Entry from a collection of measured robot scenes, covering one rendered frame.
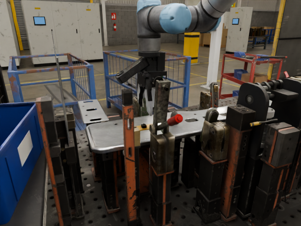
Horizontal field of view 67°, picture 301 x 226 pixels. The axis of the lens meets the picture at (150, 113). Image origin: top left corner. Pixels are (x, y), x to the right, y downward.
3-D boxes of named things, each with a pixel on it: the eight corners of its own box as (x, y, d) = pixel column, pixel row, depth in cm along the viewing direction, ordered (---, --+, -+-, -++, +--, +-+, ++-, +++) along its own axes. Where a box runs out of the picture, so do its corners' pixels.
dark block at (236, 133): (224, 205, 89) (239, 103, 73) (236, 218, 83) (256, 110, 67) (213, 208, 87) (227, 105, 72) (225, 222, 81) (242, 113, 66)
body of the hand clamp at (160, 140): (164, 213, 85) (166, 128, 72) (172, 227, 79) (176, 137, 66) (149, 217, 83) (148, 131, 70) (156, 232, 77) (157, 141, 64)
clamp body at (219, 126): (208, 201, 91) (218, 115, 78) (226, 222, 81) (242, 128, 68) (187, 207, 88) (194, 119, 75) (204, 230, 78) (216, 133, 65)
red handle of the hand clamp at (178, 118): (163, 123, 72) (186, 112, 57) (165, 130, 71) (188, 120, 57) (151, 125, 70) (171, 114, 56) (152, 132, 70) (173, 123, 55)
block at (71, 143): (81, 196, 93) (72, 130, 82) (84, 218, 83) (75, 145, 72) (74, 198, 92) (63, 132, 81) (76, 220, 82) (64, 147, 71)
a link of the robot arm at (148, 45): (141, 38, 69) (133, 37, 76) (142, 54, 71) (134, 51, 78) (164, 38, 72) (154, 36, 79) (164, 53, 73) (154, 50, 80)
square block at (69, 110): (82, 181, 102) (72, 106, 89) (84, 193, 95) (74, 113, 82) (63, 185, 100) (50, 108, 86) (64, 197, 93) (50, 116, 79)
